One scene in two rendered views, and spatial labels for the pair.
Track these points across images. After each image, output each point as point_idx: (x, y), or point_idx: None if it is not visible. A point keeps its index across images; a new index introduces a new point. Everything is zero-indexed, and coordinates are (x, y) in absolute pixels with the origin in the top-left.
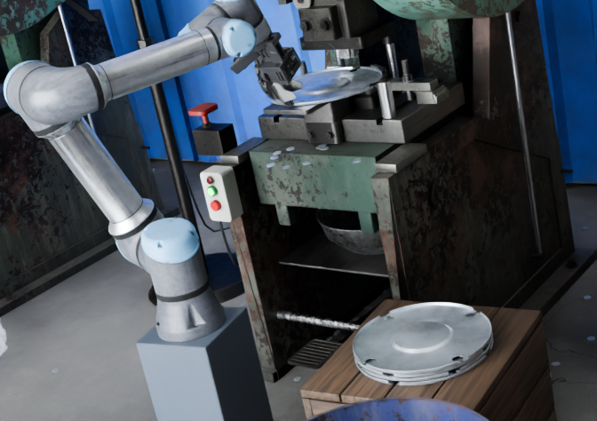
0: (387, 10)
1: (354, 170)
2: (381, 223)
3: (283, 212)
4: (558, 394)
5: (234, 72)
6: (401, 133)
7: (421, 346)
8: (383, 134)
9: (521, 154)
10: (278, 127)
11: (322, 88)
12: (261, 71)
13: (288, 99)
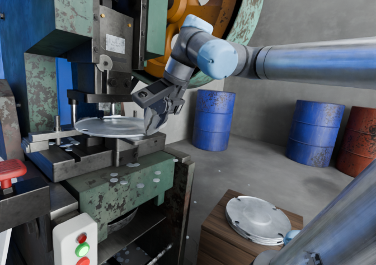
0: (195, 76)
1: (163, 168)
2: (187, 188)
3: (104, 230)
4: (187, 228)
5: (144, 107)
6: (164, 143)
7: (268, 216)
8: (156, 147)
9: None
10: (78, 165)
11: (130, 125)
12: (170, 104)
13: (159, 128)
